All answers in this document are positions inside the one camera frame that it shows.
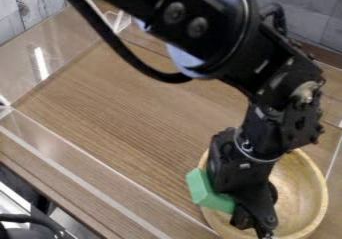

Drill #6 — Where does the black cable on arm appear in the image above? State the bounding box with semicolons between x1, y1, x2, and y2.
48;0;192;85

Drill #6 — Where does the green rectangular block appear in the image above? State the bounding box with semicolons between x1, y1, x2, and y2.
185;168;235;214

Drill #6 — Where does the black metal bracket with screw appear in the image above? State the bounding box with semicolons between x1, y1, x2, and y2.
29;204;73;239

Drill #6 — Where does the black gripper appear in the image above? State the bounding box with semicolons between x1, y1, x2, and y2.
207;127;277;239

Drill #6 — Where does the round wooden bowl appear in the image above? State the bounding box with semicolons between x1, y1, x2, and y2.
200;148;328;239

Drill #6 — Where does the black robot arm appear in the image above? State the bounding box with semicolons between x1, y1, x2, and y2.
68;0;324;239

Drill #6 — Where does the clear acrylic corner bracket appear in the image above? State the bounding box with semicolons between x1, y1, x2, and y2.
84;0;133;35

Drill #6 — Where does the black cable bottom left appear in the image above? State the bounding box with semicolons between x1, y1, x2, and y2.
0;213;64;236

